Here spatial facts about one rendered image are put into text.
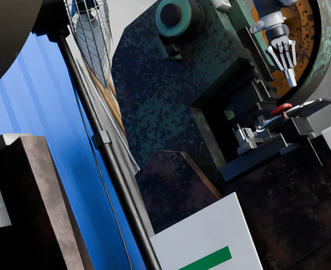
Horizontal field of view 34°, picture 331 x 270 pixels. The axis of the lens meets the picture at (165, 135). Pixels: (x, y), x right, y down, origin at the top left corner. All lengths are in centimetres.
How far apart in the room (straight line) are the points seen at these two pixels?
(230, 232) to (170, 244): 29
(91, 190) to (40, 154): 223
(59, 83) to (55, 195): 251
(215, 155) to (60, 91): 133
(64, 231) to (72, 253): 4
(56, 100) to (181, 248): 140
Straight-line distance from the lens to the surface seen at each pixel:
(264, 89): 230
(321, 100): 220
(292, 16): 276
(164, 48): 228
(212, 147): 229
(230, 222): 211
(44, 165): 87
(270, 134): 227
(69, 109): 327
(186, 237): 222
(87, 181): 310
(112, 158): 165
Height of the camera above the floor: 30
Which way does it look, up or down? 16 degrees up
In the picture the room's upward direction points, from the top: 24 degrees counter-clockwise
